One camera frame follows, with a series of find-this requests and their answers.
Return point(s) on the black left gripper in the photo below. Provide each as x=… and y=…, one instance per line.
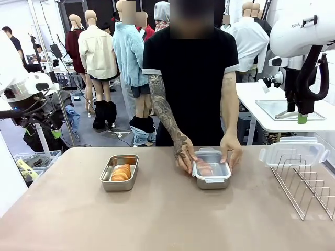
x=36, y=117

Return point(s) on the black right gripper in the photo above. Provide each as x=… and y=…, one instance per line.
x=291, y=83

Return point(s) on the metal baking tray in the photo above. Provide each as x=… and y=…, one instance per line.
x=272, y=109

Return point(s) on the golden croissant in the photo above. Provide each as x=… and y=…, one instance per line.
x=121, y=172
x=204, y=168

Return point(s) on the clear plastic clip lid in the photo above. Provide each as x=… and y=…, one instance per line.
x=218, y=170
x=293, y=151

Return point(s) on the rectangular steel container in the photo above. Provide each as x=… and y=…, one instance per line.
x=117, y=186
x=212, y=185

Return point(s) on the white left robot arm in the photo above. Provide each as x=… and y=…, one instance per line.
x=28, y=81

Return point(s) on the person's left forearm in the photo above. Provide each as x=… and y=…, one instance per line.
x=230, y=117

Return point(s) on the person's tattooed right forearm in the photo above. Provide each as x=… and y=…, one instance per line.
x=165, y=117

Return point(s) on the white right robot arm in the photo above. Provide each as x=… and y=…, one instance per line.
x=290, y=39

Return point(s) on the person's left hand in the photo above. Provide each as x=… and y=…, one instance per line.
x=231, y=151

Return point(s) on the person's right hand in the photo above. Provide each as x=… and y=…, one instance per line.
x=183, y=154

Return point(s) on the metal tongs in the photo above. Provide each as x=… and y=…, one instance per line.
x=286, y=114

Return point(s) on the clear plastic storage bins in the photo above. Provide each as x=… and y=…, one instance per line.
x=39, y=159

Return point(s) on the white side table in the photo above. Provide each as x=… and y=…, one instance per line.
x=251, y=104

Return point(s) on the black trousers on mannequin legs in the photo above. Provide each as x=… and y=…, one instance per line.
x=104, y=113

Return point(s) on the black tripod stand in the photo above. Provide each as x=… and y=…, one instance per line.
x=39, y=62

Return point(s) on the black tablet on stand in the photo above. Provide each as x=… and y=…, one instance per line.
x=55, y=51

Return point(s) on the mannequin in white shirt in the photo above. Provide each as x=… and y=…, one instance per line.
x=251, y=44

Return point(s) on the mannequin in red dress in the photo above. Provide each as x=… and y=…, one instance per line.
x=72, y=49

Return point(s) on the mannequin in black jacket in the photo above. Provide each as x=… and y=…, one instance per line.
x=267, y=26

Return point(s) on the mannequin in cream jacket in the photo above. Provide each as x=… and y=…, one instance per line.
x=96, y=55

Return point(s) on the background man in black shirt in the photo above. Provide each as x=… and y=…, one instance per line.
x=14, y=41

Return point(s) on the lowered blue jeans on mannequin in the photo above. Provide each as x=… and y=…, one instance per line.
x=142, y=130

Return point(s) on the person in black t-shirt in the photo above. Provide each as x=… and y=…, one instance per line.
x=193, y=78

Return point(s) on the mannequin in light blue shirt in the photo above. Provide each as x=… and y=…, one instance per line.
x=128, y=57

